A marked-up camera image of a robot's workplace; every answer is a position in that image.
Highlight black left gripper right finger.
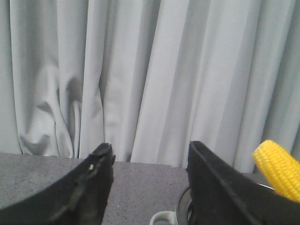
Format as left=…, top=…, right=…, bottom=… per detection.
left=187, top=141, right=300, bottom=225

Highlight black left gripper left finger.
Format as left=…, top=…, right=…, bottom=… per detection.
left=0, top=143, right=115, bottom=225

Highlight yellow corn cob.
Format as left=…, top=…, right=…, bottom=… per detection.
left=252, top=140, right=300, bottom=203

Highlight pale green pot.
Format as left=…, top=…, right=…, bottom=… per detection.
left=149, top=211, right=178, bottom=225

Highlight grey-white curtain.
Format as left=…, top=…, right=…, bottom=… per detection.
left=0, top=0, right=300, bottom=173

